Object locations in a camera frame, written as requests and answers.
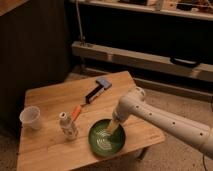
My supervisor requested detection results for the green round bowl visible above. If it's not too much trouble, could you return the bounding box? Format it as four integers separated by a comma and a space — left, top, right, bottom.
88, 119, 126, 157

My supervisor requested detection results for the small clear bottle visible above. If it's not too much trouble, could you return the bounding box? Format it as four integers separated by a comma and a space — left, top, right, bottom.
59, 112, 78, 140

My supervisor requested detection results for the black handle on shelf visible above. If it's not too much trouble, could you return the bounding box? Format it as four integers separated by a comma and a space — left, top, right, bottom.
170, 58, 201, 68

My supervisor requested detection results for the white plastic cup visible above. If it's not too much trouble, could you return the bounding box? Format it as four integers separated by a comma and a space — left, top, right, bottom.
19, 106, 42, 130

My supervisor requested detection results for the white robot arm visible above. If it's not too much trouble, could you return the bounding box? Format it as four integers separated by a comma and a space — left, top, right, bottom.
112, 87, 213, 160

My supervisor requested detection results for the metal shelf rack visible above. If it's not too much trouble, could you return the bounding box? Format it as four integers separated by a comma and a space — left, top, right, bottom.
67, 0, 213, 100

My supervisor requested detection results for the wooden table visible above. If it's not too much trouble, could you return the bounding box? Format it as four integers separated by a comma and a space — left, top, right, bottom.
16, 70, 166, 171

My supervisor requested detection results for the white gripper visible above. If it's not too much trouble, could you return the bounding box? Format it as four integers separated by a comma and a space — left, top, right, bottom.
107, 109, 125, 133

